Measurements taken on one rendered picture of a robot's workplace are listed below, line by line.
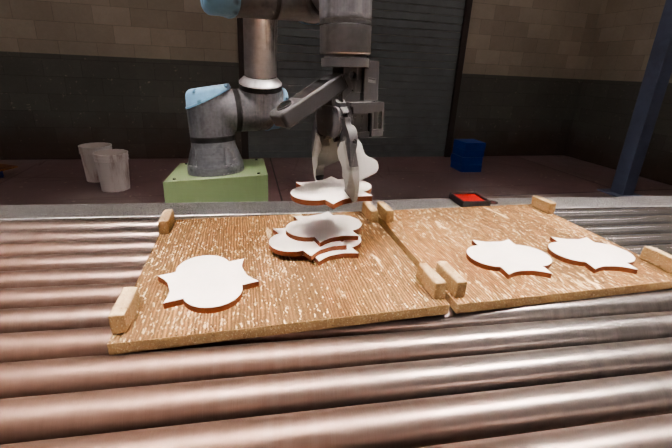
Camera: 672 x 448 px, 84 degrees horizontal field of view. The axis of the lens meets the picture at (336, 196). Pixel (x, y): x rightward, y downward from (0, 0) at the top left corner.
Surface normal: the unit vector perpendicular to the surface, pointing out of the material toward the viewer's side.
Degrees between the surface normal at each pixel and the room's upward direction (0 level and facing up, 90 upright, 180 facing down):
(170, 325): 0
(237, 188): 90
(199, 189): 90
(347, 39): 89
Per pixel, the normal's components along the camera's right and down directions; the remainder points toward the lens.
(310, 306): 0.04, -0.95
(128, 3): 0.22, 0.32
